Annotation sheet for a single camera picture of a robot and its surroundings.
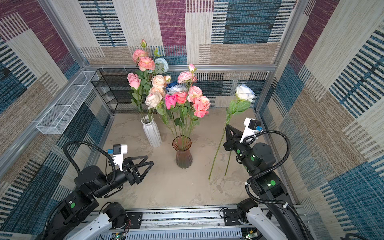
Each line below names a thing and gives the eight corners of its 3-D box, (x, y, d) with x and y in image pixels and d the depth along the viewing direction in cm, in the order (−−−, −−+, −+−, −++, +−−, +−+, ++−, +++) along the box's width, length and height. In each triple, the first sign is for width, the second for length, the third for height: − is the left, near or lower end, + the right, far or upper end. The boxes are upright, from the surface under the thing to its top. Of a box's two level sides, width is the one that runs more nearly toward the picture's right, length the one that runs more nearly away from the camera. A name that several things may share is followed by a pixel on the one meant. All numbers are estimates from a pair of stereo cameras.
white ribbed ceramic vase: (154, 149, 100) (145, 127, 82) (148, 142, 104) (138, 119, 86) (163, 143, 103) (156, 121, 85) (157, 137, 107) (149, 113, 88)
